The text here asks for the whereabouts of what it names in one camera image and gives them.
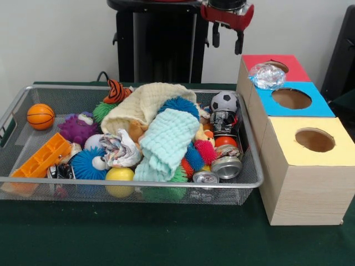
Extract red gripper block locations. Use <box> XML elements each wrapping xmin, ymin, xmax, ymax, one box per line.
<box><xmin>200</xmin><ymin>0</ymin><xmax>255</xmax><ymax>55</ymax></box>

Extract cream waffle cloth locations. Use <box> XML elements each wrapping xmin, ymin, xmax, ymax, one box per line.
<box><xmin>101</xmin><ymin>83</ymin><xmax>209</xmax><ymax>136</ymax></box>

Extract light blue waffle cloth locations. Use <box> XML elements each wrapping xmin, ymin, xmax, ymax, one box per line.
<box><xmin>133</xmin><ymin>108</ymin><xmax>200</xmax><ymax>182</ymax></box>

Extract orange plastic toy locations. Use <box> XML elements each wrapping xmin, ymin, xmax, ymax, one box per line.
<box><xmin>10</xmin><ymin>132</ymin><xmax>73</xmax><ymax>181</ymax></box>

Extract shallow clear mesh bin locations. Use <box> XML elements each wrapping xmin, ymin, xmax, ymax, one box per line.
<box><xmin>0</xmin><ymin>83</ymin><xmax>265</xmax><ymax>206</ymax></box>

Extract black and white soccer ball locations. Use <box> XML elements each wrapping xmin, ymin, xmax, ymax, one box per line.
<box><xmin>211</xmin><ymin>90</ymin><xmax>240</xmax><ymax>111</ymax></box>

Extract black flat panel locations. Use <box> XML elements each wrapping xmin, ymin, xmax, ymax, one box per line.
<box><xmin>321</xmin><ymin>4</ymin><xmax>355</xmax><ymax>103</ymax></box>

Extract orange striped tiger toy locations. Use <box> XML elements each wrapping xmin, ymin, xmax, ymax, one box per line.
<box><xmin>104</xmin><ymin>79</ymin><xmax>134</xmax><ymax>105</ymax></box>

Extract green cloth side table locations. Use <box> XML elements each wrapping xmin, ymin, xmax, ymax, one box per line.
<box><xmin>336</xmin><ymin>89</ymin><xmax>355</xmax><ymax>124</ymax></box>

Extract purple spiky ball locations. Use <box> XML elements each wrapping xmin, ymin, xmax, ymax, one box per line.
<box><xmin>58</xmin><ymin>112</ymin><xmax>100</xmax><ymax>147</ymax></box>

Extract yellow ball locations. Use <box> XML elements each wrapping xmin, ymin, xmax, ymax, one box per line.
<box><xmin>105</xmin><ymin>167</ymin><xmax>136</xmax><ymax>198</ymax></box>

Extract blue spiky ball with eyes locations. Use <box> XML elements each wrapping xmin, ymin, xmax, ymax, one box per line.
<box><xmin>70</xmin><ymin>147</ymin><xmax>110</xmax><ymax>181</ymax></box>

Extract orange basketball toy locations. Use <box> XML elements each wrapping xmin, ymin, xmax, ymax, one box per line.
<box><xmin>27</xmin><ymin>104</ymin><xmax>56</xmax><ymax>131</ymax></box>

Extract dark green table cloth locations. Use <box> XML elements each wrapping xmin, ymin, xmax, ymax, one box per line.
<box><xmin>0</xmin><ymin>81</ymin><xmax>355</xmax><ymax>266</ymax></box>

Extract black pedestal stand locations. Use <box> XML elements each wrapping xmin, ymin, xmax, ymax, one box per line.
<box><xmin>107</xmin><ymin>0</ymin><xmax>224</xmax><ymax>84</ymax></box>

